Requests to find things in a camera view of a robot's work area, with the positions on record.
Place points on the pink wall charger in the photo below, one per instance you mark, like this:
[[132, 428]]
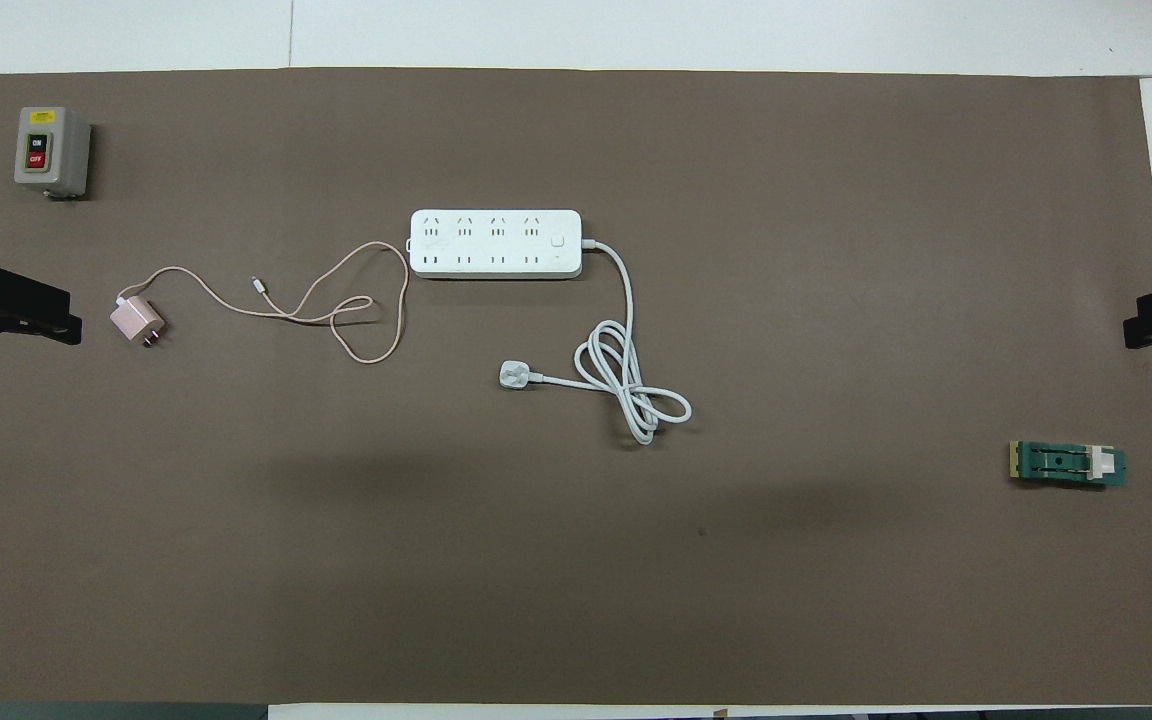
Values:
[[136, 320]]

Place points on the grey on-off switch box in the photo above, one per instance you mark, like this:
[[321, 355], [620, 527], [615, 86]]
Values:
[[41, 150]]

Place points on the brown table mat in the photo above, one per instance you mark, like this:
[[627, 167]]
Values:
[[576, 560]]

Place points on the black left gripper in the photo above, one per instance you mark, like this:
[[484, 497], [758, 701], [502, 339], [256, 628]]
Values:
[[31, 305]]

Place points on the green knife switch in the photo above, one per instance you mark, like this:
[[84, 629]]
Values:
[[1056, 462]]

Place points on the white multi-socket power strip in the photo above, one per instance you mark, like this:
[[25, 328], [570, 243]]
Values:
[[506, 245]]

